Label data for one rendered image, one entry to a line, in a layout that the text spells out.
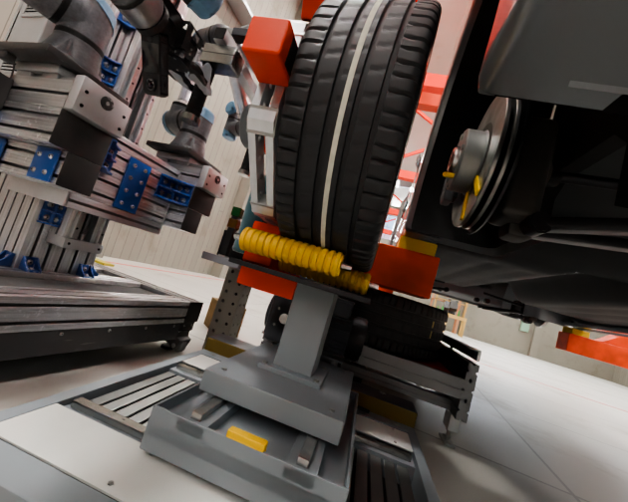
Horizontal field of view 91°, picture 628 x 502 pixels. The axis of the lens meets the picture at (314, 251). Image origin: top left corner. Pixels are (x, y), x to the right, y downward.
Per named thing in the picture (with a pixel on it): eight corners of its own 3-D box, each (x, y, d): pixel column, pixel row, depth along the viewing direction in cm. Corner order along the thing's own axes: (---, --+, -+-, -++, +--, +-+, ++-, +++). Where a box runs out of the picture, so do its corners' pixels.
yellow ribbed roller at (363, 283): (375, 299, 76) (382, 276, 77) (266, 266, 82) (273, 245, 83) (375, 298, 82) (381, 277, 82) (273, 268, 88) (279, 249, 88)
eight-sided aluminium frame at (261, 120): (249, 197, 59) (329, -45, 65) (219, 189, 61) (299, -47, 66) (305, 245, 112) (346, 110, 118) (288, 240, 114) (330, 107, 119)
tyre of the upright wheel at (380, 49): (383, 232, 126) (355, 323, 68) (328, 218, 131) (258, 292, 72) (435, 43, 99) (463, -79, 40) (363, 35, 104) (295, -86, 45)
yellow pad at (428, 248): (435, 256, 116) (438, 244, 117) (398, 247, 119) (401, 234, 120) (428, 261, 130) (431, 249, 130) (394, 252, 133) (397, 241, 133)
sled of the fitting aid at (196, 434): (333, 549, 46) (351, 482, 47) (137, 453, 54) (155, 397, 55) (351, 420, 95) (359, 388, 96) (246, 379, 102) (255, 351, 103)
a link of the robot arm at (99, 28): (112, 56, 89) (128, 15, 91) (57, 15, 78) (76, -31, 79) (94, 61, 96) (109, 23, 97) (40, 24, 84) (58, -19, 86)
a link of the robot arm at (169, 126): (173, 126, 132) (214, 16, 138) (155, 127, 140) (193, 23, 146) (196, 141, 142) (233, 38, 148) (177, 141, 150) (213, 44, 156)
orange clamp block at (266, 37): (291, 89, 62) (279, 54, 53) (256, 83, 63) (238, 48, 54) (302, 57, 62) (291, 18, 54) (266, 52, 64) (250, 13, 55)
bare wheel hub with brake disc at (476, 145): (520, 159, 54) (522, 64, 69) (474, 150, 55) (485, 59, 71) (457, 252, 81) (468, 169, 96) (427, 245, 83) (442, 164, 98)
